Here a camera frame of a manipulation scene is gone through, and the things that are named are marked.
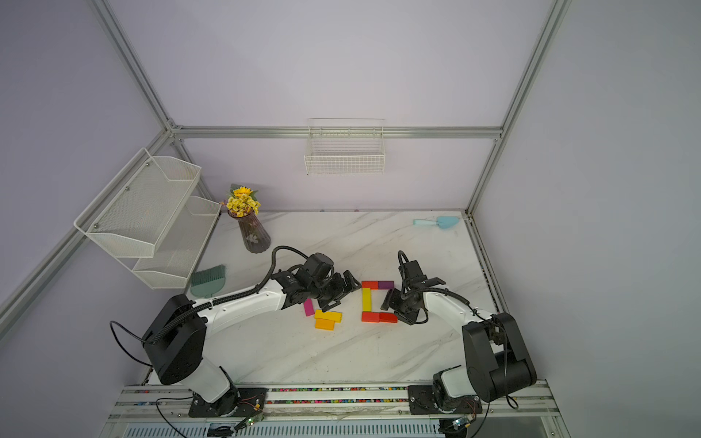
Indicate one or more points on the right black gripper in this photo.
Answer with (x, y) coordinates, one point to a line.
(392, 300)

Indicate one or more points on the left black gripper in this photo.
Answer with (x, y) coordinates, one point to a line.
(341, 290)

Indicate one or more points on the red block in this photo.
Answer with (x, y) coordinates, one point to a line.
(371, 317)
(386, 317)
(372, 285)

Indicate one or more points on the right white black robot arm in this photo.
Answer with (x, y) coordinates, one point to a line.
(497, 361)

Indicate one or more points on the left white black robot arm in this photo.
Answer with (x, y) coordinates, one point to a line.
(174, 343)

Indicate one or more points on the yellow large block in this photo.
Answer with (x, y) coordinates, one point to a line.
(334, 316)

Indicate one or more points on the magenta block lower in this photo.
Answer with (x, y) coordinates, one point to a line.
(309, 308)

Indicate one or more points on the orange block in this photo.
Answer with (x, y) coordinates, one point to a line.
(324, 324)

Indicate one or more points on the dark glass vase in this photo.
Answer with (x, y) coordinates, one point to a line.
(255, 237)

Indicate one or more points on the teal scoop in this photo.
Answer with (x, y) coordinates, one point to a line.
(442, 222)

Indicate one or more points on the yellow flower bouquet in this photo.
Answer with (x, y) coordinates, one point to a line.
(242, 202)

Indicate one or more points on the lower white mesh shelf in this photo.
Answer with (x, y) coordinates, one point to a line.
(175, 260)

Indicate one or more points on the white mesh shelf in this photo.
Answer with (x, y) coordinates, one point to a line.
(131, 217)
(175, 260)

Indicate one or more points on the upper white mesh shelf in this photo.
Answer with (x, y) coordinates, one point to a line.
(131, 217)

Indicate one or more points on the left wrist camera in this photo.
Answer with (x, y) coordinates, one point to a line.
(317, 267)

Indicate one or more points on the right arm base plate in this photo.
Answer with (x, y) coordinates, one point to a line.
(429, 399)

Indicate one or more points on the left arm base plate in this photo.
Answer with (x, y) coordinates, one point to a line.
(238, 403)

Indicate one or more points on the white wire wall basket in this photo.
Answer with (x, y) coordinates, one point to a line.
(345, 147)

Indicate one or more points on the aluminium front rail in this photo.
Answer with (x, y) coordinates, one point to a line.
(336, 402)

